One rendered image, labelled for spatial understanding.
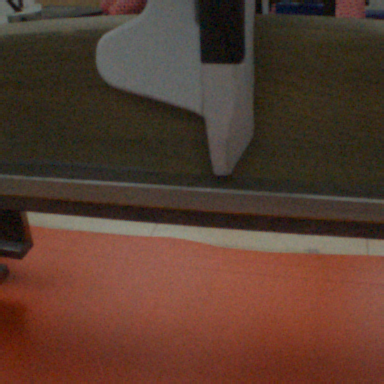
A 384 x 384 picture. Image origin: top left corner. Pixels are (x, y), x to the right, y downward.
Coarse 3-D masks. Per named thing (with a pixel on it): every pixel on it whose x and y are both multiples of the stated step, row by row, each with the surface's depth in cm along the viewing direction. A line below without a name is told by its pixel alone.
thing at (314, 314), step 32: (288, 256) 37; (320, 256) 37; (352, 256) 36; (288, 288) 34; (320, 288) 33; (352, 288) 33; (256, 320) 31; (288, 320) 31; (320, 320) 31; (352, 320) 30; (256, 352) 29; (288, 352) 28; (320, 352) 28; (352, 352) 28
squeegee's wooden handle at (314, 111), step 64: (0, 64) 22; (64, 64) 21; (256, 64) 19; (320, 64) 19; (0, 128) 23; (64, 128) 23; (128, 128) 22; (192, 128) 21; (256, 128) 21; (320, 128) 20
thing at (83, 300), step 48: (48, 240) 40; (96, 240) 40; (144, 240) 40; (192, 240) 39; (0, 288) 35; (48, 288) 35; (96, 288) 35; (144, 288) 34; (192, 288) 34; (240, 288) 34; (0, 336) 30; (48, 336) 30; (96, 336) 30; (144, 336) 30; (192, 336) 30; (240, 336) 30
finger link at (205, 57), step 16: (208, 0) 16; (224, 0) 16; (240, 0) 15; (208, 16) 17; (224, 16) 16; (240, 16) 16; (208, 32) 17; (224, 32) 16; (240, 32) 16; (208, 48) 17; (224, 48) 17; (240, 48) 17
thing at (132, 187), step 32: (0, 192) 24; (32, 192) 23; (64, 192) 23; (96, 192) 22; (128, 192) 22; (160, 192) 22; (192, 192) 21; (224, 192) 21; (256, 192) 21; (288, 192) 20; (320, 192) 20; (352, 192) 20
